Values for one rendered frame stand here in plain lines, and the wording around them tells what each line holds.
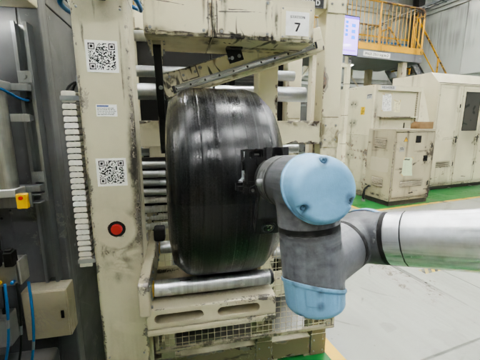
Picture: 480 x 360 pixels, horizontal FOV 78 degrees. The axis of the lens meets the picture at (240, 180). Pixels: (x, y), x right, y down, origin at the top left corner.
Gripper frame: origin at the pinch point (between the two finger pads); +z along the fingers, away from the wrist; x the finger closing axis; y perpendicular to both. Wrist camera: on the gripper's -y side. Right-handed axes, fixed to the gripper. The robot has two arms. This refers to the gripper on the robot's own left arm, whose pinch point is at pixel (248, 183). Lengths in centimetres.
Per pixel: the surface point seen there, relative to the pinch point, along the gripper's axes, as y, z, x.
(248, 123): 13.7, 6.3, -1.8
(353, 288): -104, 151, -123
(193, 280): -28.0, 17.8, 12.0
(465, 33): 431, 837, -1000
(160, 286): -28.4, 17.4, 21.1
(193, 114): 16.1, 8.0, 11.0
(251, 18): 54, 41, -12
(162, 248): -26, 45, 22
